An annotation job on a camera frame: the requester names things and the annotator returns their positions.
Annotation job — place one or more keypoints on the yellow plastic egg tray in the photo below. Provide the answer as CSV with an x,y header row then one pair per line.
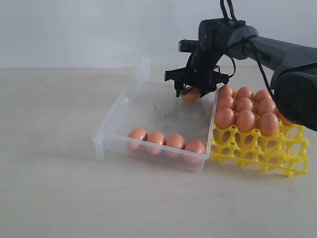
x,y
285,150

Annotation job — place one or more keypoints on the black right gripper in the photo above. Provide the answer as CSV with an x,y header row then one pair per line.
x,y
213,36

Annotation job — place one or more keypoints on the clear plastic container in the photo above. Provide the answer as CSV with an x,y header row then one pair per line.
x,y
149,102

